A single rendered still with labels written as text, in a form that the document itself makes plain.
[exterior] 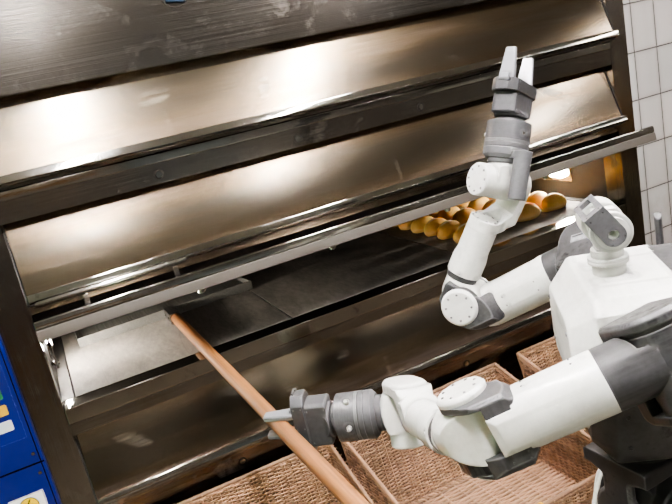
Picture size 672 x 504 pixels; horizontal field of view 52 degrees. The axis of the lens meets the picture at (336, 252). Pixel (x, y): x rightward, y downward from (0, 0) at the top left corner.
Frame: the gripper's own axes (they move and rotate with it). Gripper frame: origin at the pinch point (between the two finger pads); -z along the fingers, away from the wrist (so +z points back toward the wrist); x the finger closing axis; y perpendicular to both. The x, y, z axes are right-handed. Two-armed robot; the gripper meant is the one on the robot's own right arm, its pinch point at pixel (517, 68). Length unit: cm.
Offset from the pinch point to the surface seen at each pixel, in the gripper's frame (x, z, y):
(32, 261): 50, 53, 84
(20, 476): 48, 102, 82
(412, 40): -27, -16, 45
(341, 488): 45, 75, -3
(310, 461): 41, 74, 6
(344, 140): -15, 14, 54
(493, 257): -63, 39, 29
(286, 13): 7, -13, 59
